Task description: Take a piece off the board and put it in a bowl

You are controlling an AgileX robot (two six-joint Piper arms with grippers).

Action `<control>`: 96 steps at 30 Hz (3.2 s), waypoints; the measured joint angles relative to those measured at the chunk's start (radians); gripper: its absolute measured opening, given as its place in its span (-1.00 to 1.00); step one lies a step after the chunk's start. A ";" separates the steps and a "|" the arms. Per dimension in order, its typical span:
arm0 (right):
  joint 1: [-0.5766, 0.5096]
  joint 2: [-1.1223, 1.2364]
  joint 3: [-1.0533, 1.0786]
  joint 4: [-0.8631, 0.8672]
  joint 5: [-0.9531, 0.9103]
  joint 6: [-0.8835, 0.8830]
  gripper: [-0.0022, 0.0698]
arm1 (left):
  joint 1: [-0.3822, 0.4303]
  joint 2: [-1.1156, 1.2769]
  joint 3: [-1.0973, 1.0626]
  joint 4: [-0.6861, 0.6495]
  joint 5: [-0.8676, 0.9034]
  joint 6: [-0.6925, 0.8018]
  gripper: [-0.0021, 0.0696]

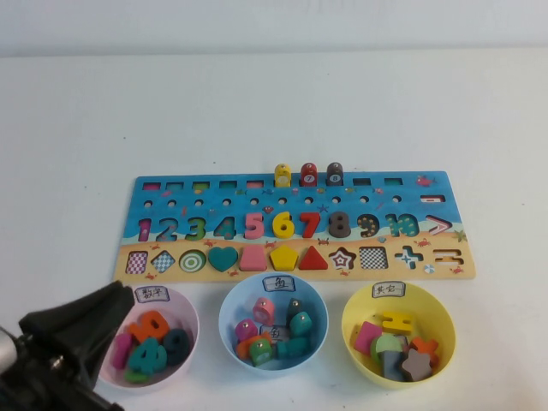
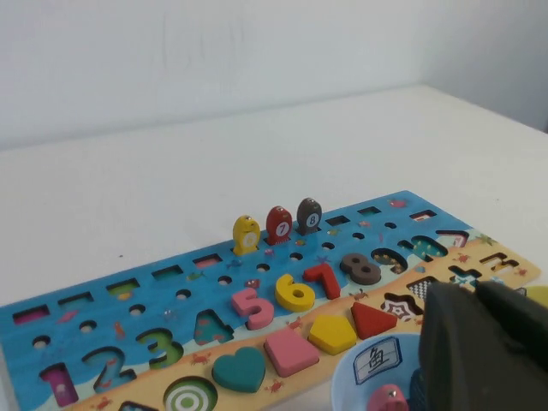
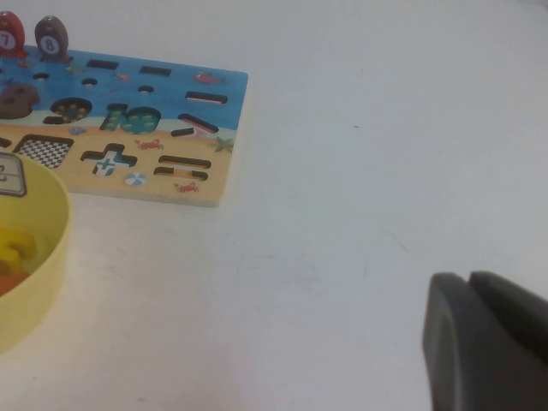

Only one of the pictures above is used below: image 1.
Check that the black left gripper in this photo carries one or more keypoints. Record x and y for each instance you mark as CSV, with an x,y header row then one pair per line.
x,y
55,368

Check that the pink fish peg piece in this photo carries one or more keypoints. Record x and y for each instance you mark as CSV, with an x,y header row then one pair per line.
x,y
263,310

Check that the magenta number one piece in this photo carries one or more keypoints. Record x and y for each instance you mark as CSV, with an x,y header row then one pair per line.
x,y
120,351

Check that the orange number piece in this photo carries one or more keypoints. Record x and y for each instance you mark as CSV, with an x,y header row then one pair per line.
x,y
143,330

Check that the paper label on pink bowl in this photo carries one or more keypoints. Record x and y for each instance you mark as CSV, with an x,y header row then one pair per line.
x,y
152,295

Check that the teal number four piece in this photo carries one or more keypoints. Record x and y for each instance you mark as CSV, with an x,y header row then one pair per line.
x,y
143,359

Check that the green number piece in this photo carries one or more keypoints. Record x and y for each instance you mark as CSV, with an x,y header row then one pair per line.
x,y
136,377

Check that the pink plastic bowl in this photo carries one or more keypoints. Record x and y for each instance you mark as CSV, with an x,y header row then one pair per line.
x,y
184,312

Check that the dark number nine piece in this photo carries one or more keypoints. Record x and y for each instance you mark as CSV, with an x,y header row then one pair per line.
x,y
180,351

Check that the teal heart piece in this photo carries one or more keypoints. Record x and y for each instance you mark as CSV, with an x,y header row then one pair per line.
x,y
222,257

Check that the blue plastic bowl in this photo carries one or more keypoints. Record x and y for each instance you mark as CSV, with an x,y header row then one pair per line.
x,y
240,299

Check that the magenta fish peg piece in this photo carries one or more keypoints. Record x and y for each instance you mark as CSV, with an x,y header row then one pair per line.
x,y
245,331

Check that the orange fish peg piece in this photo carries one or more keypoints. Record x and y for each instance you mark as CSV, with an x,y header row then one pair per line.
x,y
243,347

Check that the colourful wooden puzzle board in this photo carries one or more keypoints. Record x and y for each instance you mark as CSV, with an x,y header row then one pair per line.
x,y
205,206

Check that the pink trapezoid piece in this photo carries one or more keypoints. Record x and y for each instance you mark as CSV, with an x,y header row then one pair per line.
x,y
253,259

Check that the green fish peg piece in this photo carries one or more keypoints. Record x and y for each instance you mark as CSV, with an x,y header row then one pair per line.
x,y
260,355

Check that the paper label on blue bowl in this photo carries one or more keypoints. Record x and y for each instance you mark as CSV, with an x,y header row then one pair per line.
x,y
280,283

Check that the pink number five piece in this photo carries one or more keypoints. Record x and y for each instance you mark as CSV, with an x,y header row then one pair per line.
x,y
254,219

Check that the yellow pentagon piece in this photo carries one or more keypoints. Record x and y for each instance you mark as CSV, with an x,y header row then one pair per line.
x,y
283,258

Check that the dark grey fish peg piece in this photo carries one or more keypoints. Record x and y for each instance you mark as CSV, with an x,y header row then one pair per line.
x,y
293,309

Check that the teal fish peg piece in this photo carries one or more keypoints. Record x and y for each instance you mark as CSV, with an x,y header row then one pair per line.
x,y
294,348
301,326

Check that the yellow number six piece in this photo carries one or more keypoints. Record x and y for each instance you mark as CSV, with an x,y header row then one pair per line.
x,y
282,230

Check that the red triangle piece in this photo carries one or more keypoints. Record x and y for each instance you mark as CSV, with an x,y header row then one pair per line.
x,y
313,261

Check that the yellow fish peg piece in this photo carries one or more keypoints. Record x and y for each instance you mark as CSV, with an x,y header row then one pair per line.
x,y
282,174

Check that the red number seven piece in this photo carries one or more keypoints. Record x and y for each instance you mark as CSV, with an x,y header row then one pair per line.
x,y
311,219

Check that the red fish peg piece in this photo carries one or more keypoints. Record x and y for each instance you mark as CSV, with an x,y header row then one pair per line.
x,y
308,175

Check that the brown number eight piece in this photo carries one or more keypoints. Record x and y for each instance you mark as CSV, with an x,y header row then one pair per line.
x,y
340,233

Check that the pink square piece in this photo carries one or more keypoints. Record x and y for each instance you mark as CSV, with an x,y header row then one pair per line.
x,y
366,336

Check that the brown fish peg piece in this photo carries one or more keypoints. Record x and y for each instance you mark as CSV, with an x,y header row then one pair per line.
x,y
335,174

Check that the green round piece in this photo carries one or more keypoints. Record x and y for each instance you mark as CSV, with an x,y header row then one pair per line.
x,y
385,344

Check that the paper label on yellow bowl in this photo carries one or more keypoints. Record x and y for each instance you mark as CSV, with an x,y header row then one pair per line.
x,y
388,289

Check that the dark grey block piece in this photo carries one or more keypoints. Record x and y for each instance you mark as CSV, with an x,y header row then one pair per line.
x,y
390,365

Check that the grey star piece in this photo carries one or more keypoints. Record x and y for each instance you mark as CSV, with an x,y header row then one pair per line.
x,y
415,365

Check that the orange plus sign piece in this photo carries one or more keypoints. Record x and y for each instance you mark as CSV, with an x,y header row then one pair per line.
x,y
424,346

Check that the yellow plastic bowl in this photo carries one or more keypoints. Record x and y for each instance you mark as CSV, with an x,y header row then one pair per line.
x,y
430,308

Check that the loose paper label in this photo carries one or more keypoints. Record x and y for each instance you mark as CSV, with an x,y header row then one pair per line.
x,y
276,333

